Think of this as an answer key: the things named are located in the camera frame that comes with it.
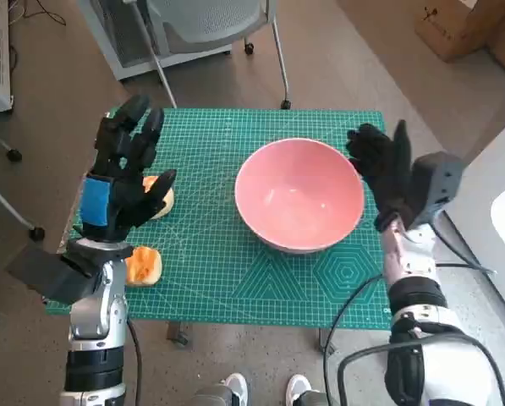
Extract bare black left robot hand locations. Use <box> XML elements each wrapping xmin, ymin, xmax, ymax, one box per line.
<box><xmin>80</xmin><ymin>95</ymin><xmax>178</xmax><ymax>244</ymax></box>

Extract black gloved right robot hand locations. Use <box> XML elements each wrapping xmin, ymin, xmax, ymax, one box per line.
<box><xmin>345</xmin><ymin>119</ymin><xmax>425</xmax><ymax>233</ymax></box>

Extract round toy bread bun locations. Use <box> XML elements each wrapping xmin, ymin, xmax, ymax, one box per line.
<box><xmin>143</xmin><ymin>175</ymin><xmax>176</xmax><ymax>221</ymax></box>

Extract ridged toy bread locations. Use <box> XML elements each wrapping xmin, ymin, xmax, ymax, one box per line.
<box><xmin>124</xmin><ymin>246</ymin><xmax>164</xmax><ymax>288</ymax></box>

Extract pink bowl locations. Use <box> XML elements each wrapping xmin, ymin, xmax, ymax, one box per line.
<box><xmin>233</xmin><ymin>138</ymin><xmax>366</xmax><ymax>255</ymax></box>

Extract green cutting mat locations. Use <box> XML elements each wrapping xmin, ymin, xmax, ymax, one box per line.
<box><xmin>44</xmin><ymin>107</ymin><xmax>395</xmax><ymax>331</ymax></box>

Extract chair legs with black casters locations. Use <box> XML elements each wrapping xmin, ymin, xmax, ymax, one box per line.
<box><xmin>0</xmin><ymin>126</ymin><xmax>46</xmax><ymax>242</ymax></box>

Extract white desk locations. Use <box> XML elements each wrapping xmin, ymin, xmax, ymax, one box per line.
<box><xmin>444</xmin><ymin>112</ymin><xmax>505</xmax><ymax>331</ymax></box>

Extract grey table leg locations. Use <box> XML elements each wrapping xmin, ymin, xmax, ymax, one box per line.
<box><xmin>167</xmin><ymin>321</ymin><xmax>190</xmax><ymax>348</ymax></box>
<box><xmin>317</xmin><ymin>329</ymin><xmax>338</xmax><ymax>359</ymax></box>

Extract printed cardboard box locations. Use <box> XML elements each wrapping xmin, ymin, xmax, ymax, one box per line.
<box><xmin>414</xmin><ymin>0</ymin><xmax>505</xmax><ymax>63</ymax></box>

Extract grey mesh chair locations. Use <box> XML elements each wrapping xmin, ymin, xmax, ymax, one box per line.
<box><xmin>137</xmin><ymin>0</ymin><xmax>294</xmax><ymax>110</ymax></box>

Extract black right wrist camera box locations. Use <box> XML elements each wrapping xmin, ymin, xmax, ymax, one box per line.
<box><xmin>406</xmin><ymin>151</ymin><xmax>464</xmax><ymax>232</ymax></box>

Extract thin black cable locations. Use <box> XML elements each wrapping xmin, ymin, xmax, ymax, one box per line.
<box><xmin>321</xmin><ymin>274</ymin><xmax>383</xmax><ymax>406</ymax></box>

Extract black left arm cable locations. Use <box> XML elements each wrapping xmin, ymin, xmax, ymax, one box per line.
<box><xmin>126</xmin><ymin>319</ymin><xmax>144</xmax><ymax>406</ymax></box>

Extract thick black looped cable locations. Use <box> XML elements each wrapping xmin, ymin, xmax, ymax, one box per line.
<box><xmin>337</xmin><ymin>332</ymin><xmax>505</xmax><ymax>406</ymax></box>

